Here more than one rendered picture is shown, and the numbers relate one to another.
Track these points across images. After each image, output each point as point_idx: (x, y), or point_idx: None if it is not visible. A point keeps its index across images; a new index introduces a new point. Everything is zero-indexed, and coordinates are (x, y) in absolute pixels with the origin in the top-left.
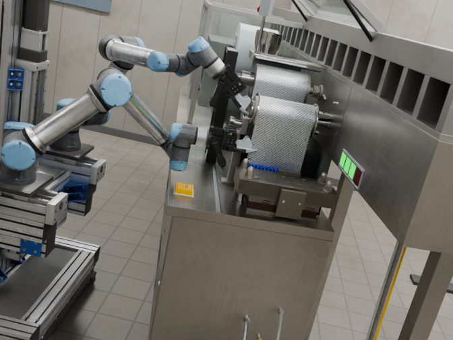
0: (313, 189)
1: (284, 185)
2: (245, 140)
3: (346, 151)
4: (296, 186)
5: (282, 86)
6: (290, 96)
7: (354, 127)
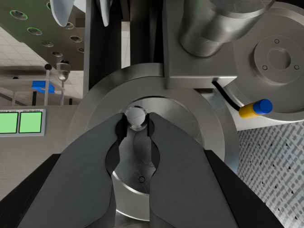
0: (48, 54)
1: (1, 21)
2: (50, 2)
3: (30, 135)
4: (30, 38)
5: (268, 203)
6: (247, 171)
7: (24, 175)
